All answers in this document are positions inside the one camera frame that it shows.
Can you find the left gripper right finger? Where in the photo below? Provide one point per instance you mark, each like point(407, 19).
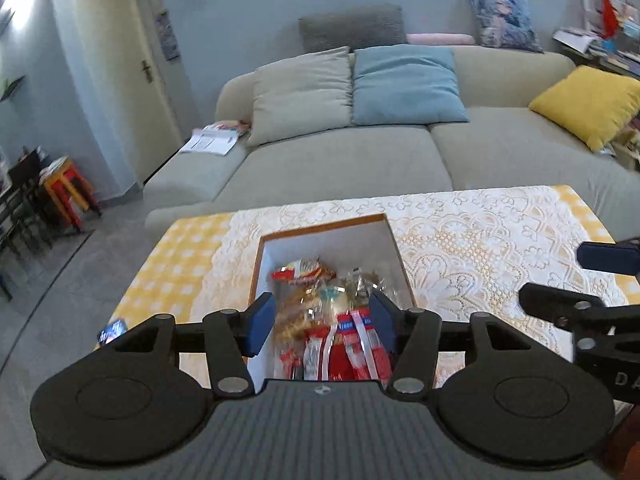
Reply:
point(411, 339)

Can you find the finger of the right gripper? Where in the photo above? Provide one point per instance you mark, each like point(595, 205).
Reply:
point(562, 308)
point(617, 258)

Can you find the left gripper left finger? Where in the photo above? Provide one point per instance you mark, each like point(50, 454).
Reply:
point(231, 337)

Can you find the small red-label snack bag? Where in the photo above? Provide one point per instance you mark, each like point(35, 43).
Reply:
point(303, 272)

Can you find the red chips bag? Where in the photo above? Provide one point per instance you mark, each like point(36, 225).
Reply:
point(319, 356)

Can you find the papers on sofa arm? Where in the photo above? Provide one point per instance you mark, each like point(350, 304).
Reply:
point(218, 138)

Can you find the red blue snack stick pack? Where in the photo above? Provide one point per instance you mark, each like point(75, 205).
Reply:
point(366, 355)

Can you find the waffle biscuit clear pack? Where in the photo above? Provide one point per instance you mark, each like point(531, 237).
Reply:
point(298, 314)

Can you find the dark nut snack bag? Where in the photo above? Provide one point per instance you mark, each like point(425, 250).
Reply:
point(359, 285)

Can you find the yellow checkered lace tablecloth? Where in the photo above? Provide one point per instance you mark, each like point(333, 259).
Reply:
point(463, 252)

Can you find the orange-rimmed white cardboard box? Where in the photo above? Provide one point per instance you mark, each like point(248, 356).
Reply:
point(366, 243)

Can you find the smartphone on stand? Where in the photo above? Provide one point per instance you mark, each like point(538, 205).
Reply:
point(112, 331)

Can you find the beige sofa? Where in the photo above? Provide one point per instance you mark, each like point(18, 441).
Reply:
point(502, 143)

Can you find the yellow cushion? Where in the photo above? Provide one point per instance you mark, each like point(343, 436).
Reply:
point(591, 104)

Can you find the red yellow stacked stools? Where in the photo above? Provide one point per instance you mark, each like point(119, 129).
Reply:
point(71, 194)

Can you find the cluttered side shelf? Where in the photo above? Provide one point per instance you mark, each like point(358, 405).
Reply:
point(608, 39)

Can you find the black dining table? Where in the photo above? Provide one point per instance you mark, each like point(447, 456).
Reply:
point(20, 217)

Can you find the light blue cushion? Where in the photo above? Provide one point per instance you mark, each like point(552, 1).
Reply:
point(406, 85)

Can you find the beige cushion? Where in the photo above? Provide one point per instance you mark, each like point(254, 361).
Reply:
point(297, 96)

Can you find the anime print pillow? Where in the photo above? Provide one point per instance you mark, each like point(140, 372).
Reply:
point(505, 24)

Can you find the pink bolster pillow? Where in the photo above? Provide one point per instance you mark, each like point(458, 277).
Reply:
point(440, 39)

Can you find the grey cushion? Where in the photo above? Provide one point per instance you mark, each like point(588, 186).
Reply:
point(358, 28)

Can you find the cream door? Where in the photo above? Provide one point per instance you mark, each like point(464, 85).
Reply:
point(119, 61)

